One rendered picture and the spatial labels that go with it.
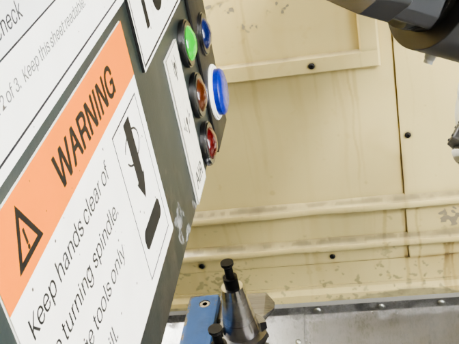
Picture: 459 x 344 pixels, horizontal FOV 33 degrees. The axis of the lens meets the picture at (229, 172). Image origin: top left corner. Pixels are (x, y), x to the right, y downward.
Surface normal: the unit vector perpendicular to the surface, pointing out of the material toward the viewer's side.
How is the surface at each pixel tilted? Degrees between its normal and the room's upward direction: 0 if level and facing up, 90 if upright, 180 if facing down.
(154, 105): 90
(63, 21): 90
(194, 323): 0
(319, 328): 25
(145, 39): 90
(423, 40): 60
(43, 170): 90
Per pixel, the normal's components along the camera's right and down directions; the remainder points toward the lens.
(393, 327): -0.20, -0.57
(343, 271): -0.11, 0.51
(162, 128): 0.98, -0.10
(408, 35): -0.87, -0.13
